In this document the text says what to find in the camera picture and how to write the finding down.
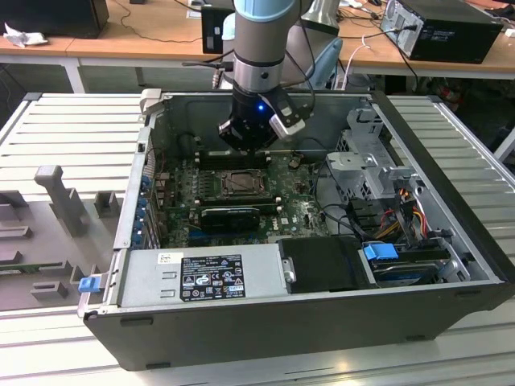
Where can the thin metal locking lever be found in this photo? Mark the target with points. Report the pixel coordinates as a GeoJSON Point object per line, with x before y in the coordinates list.
{"type": "Point", "coordinates": [241, 172]}
{"type": "Point", "coordinates": [245, 195]}

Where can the RAM slot with white latch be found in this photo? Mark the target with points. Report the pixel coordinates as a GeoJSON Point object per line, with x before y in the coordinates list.
{"type": "Point", "coordinates": [233, 201]}
{"type": "Point", "coordinates": [209, 162]}
{"type": "Point", "coordinates": [209, 153]}

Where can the CPU socket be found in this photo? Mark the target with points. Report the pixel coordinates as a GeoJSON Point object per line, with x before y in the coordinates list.
{"type": "Point", "coordinates": [265, 196]}

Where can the black graphics card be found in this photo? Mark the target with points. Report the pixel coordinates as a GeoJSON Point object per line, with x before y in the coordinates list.
{"type": "Point", "coordinates": [229, 221]}

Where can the green motherboard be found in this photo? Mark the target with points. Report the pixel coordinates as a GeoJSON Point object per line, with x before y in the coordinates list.
{"type": "Point", "coordinates": [297, 209]}

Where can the small black box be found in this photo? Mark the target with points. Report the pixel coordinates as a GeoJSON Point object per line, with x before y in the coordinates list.
{"type": "Point", "coordinates": [211, 32]}

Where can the pale blue teach pendant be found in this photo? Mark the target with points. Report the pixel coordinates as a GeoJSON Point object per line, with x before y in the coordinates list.
{"type": "Point", "coordinates": [328, 60]}

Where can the blue card retention clip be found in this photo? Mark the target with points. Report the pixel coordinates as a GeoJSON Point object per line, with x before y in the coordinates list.
{"type": "Point", "coordinates": [141, 211]}
{"type": "Point", "coordinates": [147, 183]}
{"type": "Point", "coordinates": [138, 237]}

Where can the metal disk bay cage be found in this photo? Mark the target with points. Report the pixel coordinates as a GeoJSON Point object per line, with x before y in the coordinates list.
{"type": "Point", "coordinates": [370, 185]}

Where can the wooden desk with computer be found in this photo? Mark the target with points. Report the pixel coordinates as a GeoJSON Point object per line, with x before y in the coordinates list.
{"type": "Point", "coordinates": [374, 56]}

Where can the black plastic shroud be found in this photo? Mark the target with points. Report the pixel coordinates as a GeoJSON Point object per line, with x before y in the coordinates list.
{"type": "Point", "coordinates": [326, 261]}

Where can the silver power supply unit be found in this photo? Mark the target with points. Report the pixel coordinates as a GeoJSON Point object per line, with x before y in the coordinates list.
{"type": "Point", "coordinates": [149, 277]}

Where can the blue disk carrier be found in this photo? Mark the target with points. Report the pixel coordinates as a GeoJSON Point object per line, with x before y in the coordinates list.
{"type": "Point", "coordinates": [380, 253]}

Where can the black open PC case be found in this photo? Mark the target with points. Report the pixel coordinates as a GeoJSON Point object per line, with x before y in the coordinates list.
{"type": "Point", "coordinates": [281, 337]}

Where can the hard disk drive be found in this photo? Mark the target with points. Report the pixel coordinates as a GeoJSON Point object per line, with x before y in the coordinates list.
{"type": "Point", "coordinates": [406, 273]}

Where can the blue case latch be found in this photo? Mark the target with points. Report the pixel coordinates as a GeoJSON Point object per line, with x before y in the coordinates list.
{"type": "Point", "coordinates": [88, 284]}

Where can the grey parts rack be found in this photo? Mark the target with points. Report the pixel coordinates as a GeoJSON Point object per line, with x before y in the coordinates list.
{"type": "Point", "coordinates": [40, 225]}

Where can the black desktop computer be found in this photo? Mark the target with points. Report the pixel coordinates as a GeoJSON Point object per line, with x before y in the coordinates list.
{"type": "Point", "coordinates": [454, 36]}

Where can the crumpled white paper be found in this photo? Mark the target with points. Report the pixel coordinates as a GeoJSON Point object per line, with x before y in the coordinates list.
{"type": "Point", "coordinates": [24, 36]}

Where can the green RAM stick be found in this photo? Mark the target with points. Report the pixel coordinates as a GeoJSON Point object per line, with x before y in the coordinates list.
{"type": "Point", "coordinates": [10, 269]}

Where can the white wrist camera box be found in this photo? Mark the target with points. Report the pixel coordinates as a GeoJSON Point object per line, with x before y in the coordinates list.
{"type": "Point", "coordinates": [287, 124]}

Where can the black camera bracket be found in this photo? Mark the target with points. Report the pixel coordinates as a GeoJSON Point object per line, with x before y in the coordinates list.
{"type": "Point", "coordinates": [281, 102]}

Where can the wooden desk with white frame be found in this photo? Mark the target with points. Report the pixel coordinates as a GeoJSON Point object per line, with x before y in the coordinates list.
{"type": "Point", "coordinates": [120, 44]}

